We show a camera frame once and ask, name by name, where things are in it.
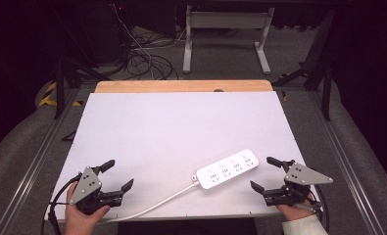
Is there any aluminium floor rail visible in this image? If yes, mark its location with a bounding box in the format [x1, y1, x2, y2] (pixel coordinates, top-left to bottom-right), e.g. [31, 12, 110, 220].
[307, 89, 387, 235]
[0, 87, 81, 235]

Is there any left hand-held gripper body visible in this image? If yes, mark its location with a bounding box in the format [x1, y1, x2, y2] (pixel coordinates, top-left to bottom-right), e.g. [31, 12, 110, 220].
[69, 165, 125, 215]

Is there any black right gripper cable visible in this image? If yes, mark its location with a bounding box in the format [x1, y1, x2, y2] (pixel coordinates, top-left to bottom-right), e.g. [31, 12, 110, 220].
[307, 184, 331, 233]

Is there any tangle of black floor cables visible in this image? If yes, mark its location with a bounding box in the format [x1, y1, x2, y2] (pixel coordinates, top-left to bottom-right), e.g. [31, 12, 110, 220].
[116, 25, 241, 81]

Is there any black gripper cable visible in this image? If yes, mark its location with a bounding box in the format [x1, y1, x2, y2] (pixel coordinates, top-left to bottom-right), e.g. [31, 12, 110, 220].
[307, 184, 331, 233]
[41, 172, 83, 235]

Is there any white power strip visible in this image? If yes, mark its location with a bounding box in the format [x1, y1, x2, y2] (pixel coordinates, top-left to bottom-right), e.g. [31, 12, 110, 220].
[191, 149, 260, 191]

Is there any person's left hand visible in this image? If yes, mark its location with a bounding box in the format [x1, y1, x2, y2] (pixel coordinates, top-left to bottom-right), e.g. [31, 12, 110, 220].
[65, 181, 112, 235]

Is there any wooden table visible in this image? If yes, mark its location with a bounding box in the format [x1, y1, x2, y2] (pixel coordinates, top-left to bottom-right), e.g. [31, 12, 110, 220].
[94, 79, 274, 94]

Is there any white metal desk frame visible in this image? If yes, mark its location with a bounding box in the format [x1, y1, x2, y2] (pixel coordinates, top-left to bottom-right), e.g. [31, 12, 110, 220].
[182, 4, 276, 75]

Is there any black metal stand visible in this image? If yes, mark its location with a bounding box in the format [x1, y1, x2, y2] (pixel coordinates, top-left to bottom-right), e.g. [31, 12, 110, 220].
[272, 9, 338, 122]
[52, 55, 114, 120]

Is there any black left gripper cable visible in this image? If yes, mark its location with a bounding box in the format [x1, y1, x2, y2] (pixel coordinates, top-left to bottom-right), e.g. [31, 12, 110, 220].
[41, 172, 83, 235]

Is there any white power strip cable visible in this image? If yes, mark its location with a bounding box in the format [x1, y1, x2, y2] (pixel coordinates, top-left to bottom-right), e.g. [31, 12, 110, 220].
[97, 181, 201, 226]

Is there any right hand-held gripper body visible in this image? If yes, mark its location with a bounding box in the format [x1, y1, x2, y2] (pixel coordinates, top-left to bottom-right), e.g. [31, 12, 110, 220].
[263, 159, 334, 208]

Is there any person's right hand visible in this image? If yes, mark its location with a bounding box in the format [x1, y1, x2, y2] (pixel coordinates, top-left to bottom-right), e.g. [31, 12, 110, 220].
[274, 193, 318, 222]

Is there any yellow black hazard tape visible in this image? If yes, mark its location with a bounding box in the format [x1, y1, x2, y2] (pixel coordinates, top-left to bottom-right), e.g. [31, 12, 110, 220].
[38, 81, 83, 108]

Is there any white board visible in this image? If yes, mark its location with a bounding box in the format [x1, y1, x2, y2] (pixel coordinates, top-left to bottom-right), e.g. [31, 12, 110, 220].
[52, 91, 320, 223]

